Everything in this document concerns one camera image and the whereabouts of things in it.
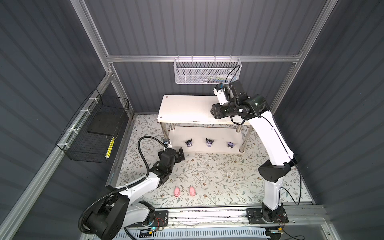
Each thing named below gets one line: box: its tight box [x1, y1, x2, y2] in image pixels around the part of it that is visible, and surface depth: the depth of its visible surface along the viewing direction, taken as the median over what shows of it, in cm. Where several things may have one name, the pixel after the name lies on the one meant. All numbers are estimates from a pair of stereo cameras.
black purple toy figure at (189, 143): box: [185, 138, 193, 148], surface depth 93 cm
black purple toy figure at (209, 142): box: [205, 137, 215, 148], surface depth 93 cm
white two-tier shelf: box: [157, 95, 251, 154], surface depth 84 cm
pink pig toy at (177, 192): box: [174, 187, 181, 198], surface depth 82 cm
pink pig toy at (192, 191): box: [189, 186, 195, 197], surface depth 83 cm
